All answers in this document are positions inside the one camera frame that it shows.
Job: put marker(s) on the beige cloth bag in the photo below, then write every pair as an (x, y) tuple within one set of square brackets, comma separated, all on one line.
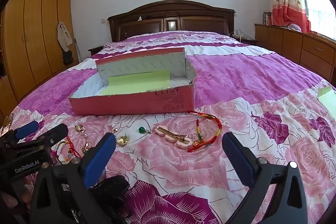
[(64, 35)]

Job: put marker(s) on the gold flower pearl earring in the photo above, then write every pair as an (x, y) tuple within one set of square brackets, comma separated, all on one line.
[(78, 128)]

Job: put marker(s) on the black bag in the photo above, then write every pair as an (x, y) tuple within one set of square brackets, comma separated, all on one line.
[(67, 58)]

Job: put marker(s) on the white pole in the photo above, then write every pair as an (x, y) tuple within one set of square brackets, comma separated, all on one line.
[(78, 49)]

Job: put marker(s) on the pink floral quilt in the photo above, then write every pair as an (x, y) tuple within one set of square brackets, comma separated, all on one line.
[(236, 77)]

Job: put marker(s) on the pink cardboard box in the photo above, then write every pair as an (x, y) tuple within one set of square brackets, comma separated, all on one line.
[(131, 106)]

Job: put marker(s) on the brown flat packet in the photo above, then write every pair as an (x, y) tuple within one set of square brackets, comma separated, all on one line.
[(7, 123)]

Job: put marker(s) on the dark wooden nightstand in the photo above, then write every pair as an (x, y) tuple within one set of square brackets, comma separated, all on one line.
[(249, 40), (95, 50)]

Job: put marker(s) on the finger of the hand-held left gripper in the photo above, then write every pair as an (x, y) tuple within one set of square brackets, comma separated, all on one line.
[(53, 133), (26, 129)]

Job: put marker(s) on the dark wooden headboard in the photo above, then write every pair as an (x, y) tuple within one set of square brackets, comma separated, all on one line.
[(170, 10)]

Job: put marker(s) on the green bead earring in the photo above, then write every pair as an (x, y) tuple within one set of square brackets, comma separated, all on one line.
[(141, 130)]

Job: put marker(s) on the long wooden cabinet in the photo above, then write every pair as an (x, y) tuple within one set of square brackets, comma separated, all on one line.
[(302, 45)]

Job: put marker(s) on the grey cloth bundle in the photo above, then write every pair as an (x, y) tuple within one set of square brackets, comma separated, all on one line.
[(294, 26)]

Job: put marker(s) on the small white tissue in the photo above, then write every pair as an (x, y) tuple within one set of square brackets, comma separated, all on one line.
[(139, 18)]

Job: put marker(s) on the person's left hand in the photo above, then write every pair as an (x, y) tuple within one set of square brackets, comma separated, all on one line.
[(27, 196)]

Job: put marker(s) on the light green paper sheet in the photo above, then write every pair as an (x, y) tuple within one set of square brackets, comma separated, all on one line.
[(328, 98), (136, 82)]

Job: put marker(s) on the gold round earring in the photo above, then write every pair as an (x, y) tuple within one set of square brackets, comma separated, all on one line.
[(121, 140)]

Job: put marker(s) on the wooden wardrobe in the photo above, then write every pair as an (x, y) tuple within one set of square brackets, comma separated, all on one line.
[(31, 29)]

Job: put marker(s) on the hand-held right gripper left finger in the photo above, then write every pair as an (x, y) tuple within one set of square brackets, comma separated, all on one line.
[(99, 161)]

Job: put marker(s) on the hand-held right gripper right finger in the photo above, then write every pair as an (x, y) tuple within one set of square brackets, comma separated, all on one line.
[(238, 161)]

